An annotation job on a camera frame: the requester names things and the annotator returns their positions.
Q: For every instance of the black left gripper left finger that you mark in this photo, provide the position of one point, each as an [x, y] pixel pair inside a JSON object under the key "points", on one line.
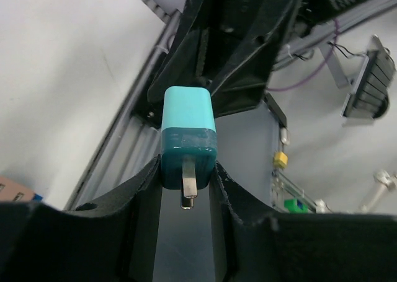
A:
{"points": [[111, 238]]}

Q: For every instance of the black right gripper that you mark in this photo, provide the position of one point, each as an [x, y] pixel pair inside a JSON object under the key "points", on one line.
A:
{"points": [[232, 43]]}

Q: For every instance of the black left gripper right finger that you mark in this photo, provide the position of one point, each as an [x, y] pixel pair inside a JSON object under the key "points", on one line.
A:
{"points": [[253, 242]]}

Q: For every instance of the teal charger plug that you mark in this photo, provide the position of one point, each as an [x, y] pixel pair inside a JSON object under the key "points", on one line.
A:
{"points": [[189, 144]]}

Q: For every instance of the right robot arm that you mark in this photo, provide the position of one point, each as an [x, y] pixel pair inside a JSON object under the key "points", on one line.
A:
{"points": [[310, 14]]}

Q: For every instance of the aluminium side rail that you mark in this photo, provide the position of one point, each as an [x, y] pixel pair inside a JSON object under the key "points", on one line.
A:
{"points": [[130, 141]]}

